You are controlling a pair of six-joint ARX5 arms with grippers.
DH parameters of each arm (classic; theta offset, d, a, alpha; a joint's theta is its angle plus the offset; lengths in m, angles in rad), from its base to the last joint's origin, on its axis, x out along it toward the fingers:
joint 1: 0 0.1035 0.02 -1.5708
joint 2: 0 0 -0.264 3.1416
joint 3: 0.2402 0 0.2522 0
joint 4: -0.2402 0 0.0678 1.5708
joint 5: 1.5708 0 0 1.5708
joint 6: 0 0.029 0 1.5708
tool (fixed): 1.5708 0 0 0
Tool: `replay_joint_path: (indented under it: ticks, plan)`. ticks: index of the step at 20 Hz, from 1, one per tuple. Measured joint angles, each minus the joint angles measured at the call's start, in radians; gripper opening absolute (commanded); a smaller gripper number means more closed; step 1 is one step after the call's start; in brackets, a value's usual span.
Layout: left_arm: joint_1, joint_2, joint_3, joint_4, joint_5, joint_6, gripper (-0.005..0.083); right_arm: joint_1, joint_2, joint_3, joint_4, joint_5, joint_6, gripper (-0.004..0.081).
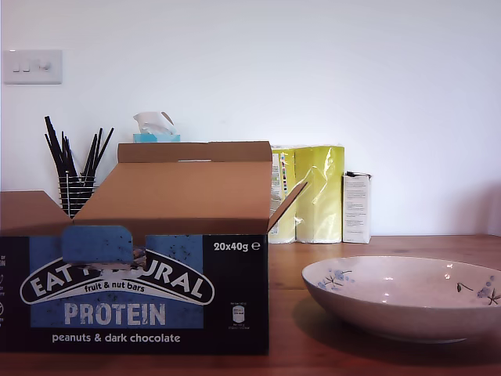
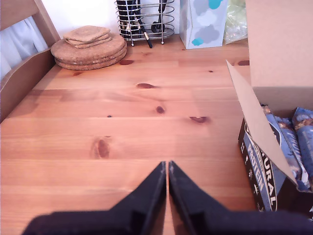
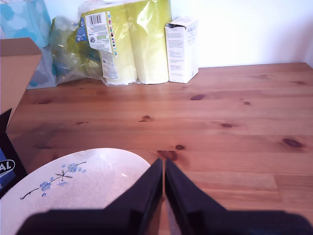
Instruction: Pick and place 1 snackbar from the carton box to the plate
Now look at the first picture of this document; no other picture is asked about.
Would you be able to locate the dark blue snack bar carton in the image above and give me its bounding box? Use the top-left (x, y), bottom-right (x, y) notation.
top-left (0, 141), bottom-right (308, 356)

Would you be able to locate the teal tissue box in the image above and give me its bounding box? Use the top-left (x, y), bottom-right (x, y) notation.
top-left (132, 133), bottom-right (182, 143)

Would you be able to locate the white printed carton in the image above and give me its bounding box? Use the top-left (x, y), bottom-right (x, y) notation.
top-left (341, 170), bottom-right (373, 244)

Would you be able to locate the white floral ceramic plate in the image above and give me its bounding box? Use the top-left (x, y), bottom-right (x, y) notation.
top-left (301, 255), bottom-right (501, 345)

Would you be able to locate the yellow paper towel pack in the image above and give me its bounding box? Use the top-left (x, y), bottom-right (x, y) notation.
top-left (269, 143), bottom-right (347, 245)

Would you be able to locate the white tissue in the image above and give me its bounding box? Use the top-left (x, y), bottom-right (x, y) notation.
top-left (132, 110), bottom-right (178, 136)

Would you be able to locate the metal wire straw holder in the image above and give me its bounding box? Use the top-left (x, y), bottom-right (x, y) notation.
top-left (57, 174), bottom-right (97, 219)

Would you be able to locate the white wall light switch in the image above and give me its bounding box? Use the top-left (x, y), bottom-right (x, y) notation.
top-left (2, 49), bottom-right (63, 85)

